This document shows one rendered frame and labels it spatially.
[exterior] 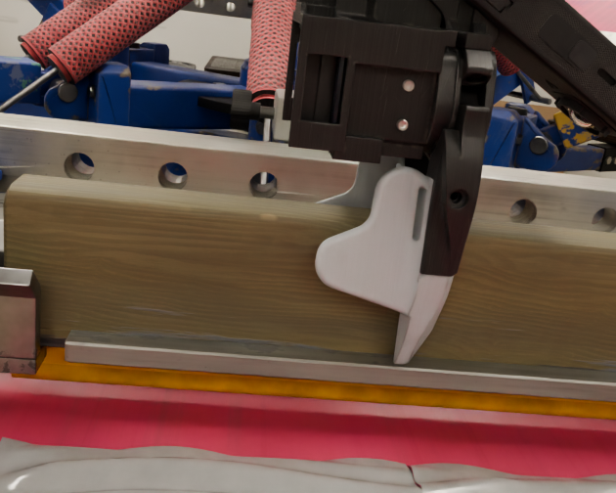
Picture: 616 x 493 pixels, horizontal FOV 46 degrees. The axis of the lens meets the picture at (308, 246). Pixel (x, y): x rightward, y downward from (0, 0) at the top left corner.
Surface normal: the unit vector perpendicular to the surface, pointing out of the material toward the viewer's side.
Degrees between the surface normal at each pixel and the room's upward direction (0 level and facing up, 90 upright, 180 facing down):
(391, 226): 83
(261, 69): 45
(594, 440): 0
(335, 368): 90
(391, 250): 83
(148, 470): 33
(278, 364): 90
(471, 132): 78
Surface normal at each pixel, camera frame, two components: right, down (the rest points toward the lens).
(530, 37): 0.07, 0.28
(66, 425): 0.12, -0.94
